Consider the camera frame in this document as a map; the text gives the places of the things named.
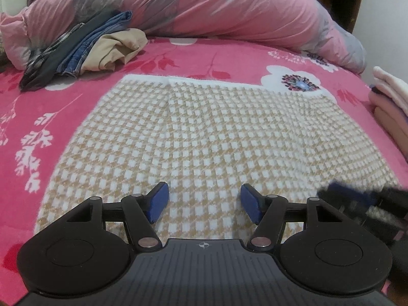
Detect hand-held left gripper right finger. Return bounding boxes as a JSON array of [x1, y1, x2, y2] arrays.
[[240, 183, 345, 251]]

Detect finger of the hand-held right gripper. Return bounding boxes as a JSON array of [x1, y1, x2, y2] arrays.
[[317, 182, 380, 212]]

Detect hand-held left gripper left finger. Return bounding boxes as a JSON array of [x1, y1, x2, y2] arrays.
[[65, 182, 169, 250]]

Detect beige white checkered coat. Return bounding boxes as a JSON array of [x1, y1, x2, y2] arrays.
[[33, 74, 402, 243]]

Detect beige folded garment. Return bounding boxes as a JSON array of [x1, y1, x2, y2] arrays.
[[374, 107, 408, 161]]

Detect pink folded garment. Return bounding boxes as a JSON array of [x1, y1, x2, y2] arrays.
[[368, 91, 408, 125]]

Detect white folded garment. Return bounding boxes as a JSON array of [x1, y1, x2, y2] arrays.
[[373, 66, 408, 117]]

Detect pink floral bed blanket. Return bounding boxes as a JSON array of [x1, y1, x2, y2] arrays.
[[0, 36, 408, 300]]

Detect blue jeans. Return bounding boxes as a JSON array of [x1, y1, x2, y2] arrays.
[[57, 10, 133, 79]]

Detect plaid garment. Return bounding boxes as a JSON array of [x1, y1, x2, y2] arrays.
[[25, 29, 80, 74]]

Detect pink grey quilt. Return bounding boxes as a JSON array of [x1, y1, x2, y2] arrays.
[[0, 0, 367, 74]]

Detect pink white headboard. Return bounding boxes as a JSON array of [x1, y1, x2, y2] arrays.
[[0, 0, 31, 15]]

